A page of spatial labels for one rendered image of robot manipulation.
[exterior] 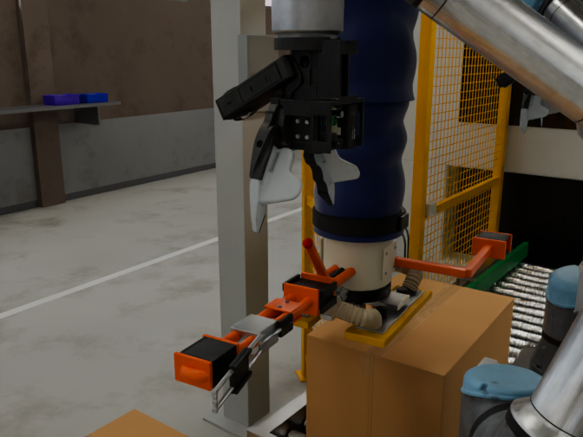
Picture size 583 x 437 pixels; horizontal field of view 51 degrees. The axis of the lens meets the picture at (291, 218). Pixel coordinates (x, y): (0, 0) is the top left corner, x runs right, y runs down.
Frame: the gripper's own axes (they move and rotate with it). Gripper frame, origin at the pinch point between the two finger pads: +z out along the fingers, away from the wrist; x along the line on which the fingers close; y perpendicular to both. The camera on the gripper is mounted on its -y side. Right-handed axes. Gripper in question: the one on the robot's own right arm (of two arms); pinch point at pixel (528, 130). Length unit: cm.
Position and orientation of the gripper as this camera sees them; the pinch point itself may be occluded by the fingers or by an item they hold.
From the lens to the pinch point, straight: 162.1
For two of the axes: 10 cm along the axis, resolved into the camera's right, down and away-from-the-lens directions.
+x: 5.8, -2.1, 7.9
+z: 0.0, 9.7, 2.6
